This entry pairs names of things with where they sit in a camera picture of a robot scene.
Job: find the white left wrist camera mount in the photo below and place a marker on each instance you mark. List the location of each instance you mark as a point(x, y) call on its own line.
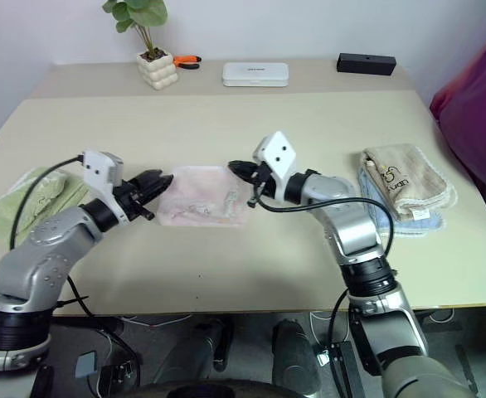
point(98, 168)

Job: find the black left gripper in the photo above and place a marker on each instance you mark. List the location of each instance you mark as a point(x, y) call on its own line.
point(130, 199)

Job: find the green leafy plant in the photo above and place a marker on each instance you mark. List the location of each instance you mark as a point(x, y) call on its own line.
point(137, 10)

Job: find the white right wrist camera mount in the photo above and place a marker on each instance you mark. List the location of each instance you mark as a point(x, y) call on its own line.
point(279, 155)

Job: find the pale pink towel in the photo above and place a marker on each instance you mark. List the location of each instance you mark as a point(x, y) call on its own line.
point(201, 199)

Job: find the beige folded towel with print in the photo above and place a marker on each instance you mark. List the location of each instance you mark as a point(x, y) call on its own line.
point(413, 178)

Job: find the orange and black pliers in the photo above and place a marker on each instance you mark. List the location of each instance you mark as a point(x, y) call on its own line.
point(185, 61)

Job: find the white bubbled ceramic plant pot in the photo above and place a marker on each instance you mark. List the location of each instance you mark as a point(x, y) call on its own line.
point(158, 71)

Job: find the small grey blue box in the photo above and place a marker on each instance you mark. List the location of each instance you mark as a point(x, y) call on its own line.
point(86, 364)

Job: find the dark rounded robot leg shape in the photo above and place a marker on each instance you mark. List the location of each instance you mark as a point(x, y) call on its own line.
point(193, 352)
point(295, 356)

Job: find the light blue folded towel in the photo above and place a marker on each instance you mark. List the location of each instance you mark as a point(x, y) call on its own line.
point(423, 226)

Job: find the magenta purple cloth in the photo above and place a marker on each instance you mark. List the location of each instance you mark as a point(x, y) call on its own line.
point(479, 103)

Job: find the flat white plastic box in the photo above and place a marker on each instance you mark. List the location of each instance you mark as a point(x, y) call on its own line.
point(255, 74)

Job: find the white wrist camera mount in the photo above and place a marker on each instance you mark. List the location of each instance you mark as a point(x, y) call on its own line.
point(98, 168)
point(279, 155)

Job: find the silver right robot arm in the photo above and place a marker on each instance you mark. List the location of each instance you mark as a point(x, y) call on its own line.
point(351, 232)

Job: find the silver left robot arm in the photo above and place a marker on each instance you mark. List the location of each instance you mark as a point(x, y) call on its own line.
point(44, 253)

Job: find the light green towel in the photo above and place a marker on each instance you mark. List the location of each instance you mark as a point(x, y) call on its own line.
point(48, 186)

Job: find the long black rectangular box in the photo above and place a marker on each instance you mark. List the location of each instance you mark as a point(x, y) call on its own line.
point(365, 63)

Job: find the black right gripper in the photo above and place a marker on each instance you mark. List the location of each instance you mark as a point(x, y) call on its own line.
point(263, 182)

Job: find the dark rounded robot waist shape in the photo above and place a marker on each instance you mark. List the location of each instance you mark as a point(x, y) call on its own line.
point(210, 389)

